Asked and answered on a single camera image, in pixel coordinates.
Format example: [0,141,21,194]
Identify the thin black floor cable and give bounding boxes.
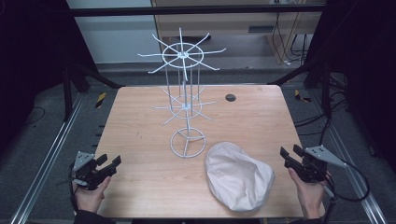
[23,105,47,126]

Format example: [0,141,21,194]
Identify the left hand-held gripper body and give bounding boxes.
[68,151,106,191]

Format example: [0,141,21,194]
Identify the aluminium floor rail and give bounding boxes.
[311,90,389,224]
[8,94,85,224]

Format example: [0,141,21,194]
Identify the black diagonal frame brace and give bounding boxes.
[267,60,325,87]
[74,63,126,91]

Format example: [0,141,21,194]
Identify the black curtain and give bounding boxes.
[306,0,396,174]
[0,0,98,157]

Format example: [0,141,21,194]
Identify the black frame crossbar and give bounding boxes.
[66,4,327,17]

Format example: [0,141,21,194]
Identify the black hanging cables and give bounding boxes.
[271,12,310,65]

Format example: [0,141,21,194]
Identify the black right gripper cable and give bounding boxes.
[325,160,372,203]

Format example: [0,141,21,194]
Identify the black floor cables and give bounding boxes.
[293,74,348,146]

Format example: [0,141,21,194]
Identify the black frame post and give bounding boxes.
[63,65,75,122]

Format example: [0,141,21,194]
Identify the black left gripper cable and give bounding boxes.
[56,176,78,216]

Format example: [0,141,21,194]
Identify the person's right hand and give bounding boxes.
[288,167,332,220]

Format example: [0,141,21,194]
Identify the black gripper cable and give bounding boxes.
[56,176,78,216]
[325,160,372,203]

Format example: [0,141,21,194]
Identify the white cloth hat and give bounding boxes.
[205,141,276,213]

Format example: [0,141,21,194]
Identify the white wire hanging rack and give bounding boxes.
[136,27,227,160]

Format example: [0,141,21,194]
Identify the white cabinet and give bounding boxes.
[66,0,162,64]

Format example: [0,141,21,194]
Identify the person's left hand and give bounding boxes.
[72,175,112,215]

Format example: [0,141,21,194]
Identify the yellow black striped marker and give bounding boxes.
[94,91,107,109]
[293,89,312,104]

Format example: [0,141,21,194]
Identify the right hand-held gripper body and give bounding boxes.
[289,145,348,184]

